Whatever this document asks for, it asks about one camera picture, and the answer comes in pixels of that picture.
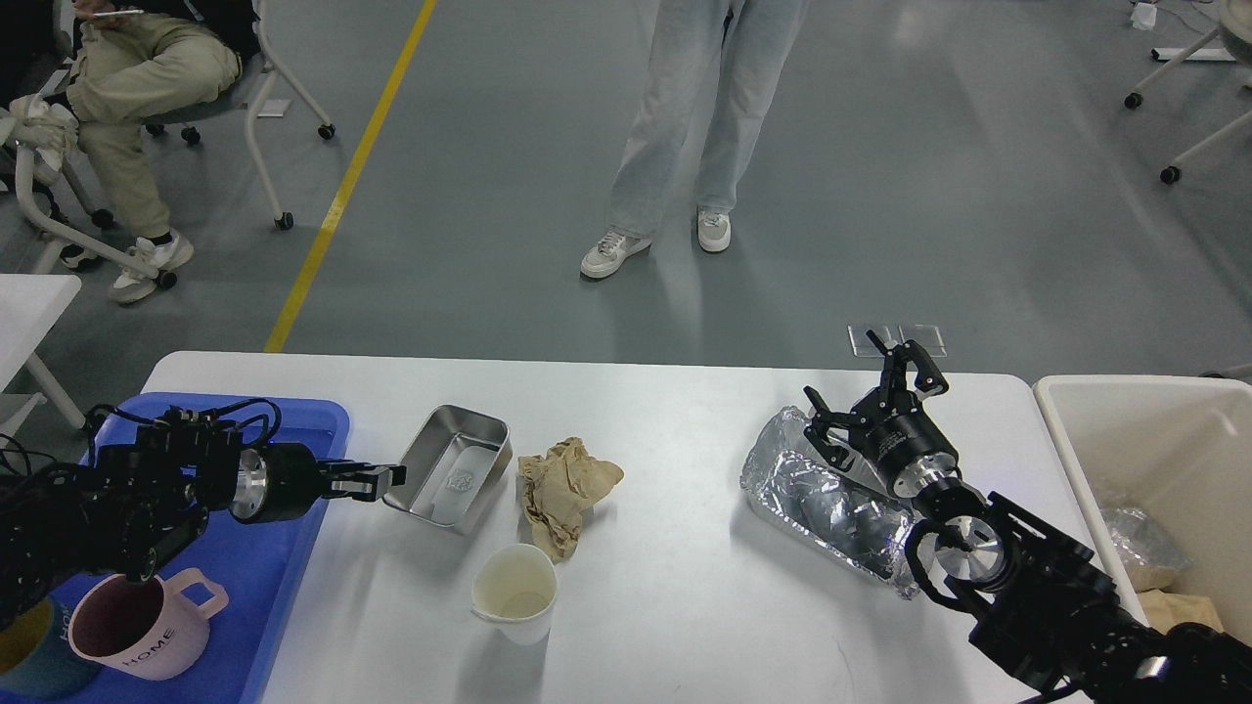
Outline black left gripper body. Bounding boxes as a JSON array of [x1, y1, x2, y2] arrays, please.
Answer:
[[259, 443, 332, 524]]

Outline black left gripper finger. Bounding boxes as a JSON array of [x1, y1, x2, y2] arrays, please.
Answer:
[[328, 460, 407, 504]]

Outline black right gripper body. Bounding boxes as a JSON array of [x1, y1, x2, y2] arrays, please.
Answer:
[[851, 391, 962, 500]]

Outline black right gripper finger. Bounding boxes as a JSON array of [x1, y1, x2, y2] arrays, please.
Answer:
[[803, 386, 864, 475], [865, 329, 952, 412]]

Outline stainless steel rectangular tray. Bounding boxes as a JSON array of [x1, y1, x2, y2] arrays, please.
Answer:
[[383, 405, 513, 535]]

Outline pink mug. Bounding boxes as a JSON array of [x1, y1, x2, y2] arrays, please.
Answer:
[[68, 567, 232, 681]]

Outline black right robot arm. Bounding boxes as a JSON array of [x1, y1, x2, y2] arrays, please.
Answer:
[[804, 332, 1251, 703]]

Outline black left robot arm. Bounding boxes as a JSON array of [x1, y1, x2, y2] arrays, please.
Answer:
[[1, 398, 408, 628]]

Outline clear floor plate left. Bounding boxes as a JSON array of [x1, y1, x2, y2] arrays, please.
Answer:
[[848, 324, 900, 358]]

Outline clear floor plate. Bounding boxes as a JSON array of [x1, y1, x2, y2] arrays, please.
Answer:
[[899, 324, 948, 358], [848, 324, 900, 358]]

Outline clear floor plate right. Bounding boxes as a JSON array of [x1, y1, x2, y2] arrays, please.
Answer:
[[899, 324, 948, 358]]

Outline blue plastic tray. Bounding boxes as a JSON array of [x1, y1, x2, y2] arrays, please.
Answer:
[[46, 392, 351, 703]]

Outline aluminium foil container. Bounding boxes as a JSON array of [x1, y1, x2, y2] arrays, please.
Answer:
[[739, 406, 920, 600]]

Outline white paper cup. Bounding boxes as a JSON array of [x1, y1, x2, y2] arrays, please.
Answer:
[[470, 542, 558, 645]]

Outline crumpled brown paper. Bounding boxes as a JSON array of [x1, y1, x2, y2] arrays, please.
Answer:
[[517, 437, 623, 564]]

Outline white plastic bin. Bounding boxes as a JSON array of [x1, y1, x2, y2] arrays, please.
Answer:
[[1034, 375, 1251, 641]]

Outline crumpled plastic bag in bin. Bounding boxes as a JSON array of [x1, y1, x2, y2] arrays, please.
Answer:
[[1101, 506, 1194, 593]]

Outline dark teal cup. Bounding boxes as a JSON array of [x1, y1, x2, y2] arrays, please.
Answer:
[[1, 596, 101, 701]]

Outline white side table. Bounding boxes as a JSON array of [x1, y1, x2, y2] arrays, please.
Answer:
[[1, 276, 86, 428]]

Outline brown paper in bin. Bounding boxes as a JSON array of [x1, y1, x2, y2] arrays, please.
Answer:
[[1137, 590, 1226, 634]]

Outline standing person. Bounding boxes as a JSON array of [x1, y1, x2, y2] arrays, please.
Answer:
[[580, 1, 809, 281]]

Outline white office chair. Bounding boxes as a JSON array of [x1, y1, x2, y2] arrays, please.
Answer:
[[3, 1, 336, 289]]

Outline seated person khaki trousers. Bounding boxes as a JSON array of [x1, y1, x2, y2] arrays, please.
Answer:
[[3, 1, 259, 271]]

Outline white chair base right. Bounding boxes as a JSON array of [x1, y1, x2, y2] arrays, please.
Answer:
[[1126, 0, 1252, 185]]

